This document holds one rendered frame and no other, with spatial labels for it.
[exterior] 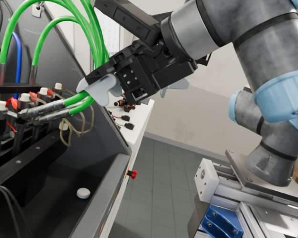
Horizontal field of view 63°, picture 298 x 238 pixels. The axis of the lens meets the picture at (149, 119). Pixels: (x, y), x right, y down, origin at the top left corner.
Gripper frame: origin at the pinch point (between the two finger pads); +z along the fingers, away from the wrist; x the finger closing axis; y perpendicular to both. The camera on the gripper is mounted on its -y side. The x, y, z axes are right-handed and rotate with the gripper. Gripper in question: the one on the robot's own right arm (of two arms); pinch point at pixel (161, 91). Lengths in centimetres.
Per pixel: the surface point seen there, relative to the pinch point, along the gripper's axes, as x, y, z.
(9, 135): -12.7, -25.8, 16.2
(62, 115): -4.9, -19.3, 11.6
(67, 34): 23.0, -34.1, -3.0
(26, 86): 9.2, -36.7, 13.2
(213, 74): 277, 55, 10
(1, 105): -12.6, -28.5, 10.4
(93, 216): -12.9, -4.8, 28.0
